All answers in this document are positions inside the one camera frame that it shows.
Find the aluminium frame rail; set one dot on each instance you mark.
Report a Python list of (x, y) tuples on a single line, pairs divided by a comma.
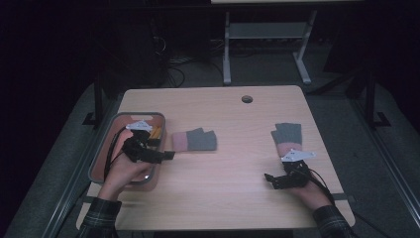
[(76, 178), (386, 155)]

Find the person's left hand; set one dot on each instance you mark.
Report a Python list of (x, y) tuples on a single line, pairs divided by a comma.
[(124, 173)]

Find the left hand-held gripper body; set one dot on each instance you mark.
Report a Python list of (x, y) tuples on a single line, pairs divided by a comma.
[(140, 145)]

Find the person's right hand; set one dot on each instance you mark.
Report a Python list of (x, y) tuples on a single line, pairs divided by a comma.
[(312, 195)]

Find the pink plastic tray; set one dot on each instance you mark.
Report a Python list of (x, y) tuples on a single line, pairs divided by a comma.
[(99, 165)]

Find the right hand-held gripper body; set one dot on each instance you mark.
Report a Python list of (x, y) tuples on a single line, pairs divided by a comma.
[(295, 168)]

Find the grey and pink glove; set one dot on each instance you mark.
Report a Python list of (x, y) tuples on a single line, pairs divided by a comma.
[(196, 140), (288, 135)]

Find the black stand post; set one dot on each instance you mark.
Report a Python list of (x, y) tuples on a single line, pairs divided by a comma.
[(370, 99), (98, 99)]

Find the white metal desk frame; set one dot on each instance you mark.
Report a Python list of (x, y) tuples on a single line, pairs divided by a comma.
[(267, 31)]

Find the round table grommet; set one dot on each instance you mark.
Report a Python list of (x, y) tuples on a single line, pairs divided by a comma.
[(247, 99)]

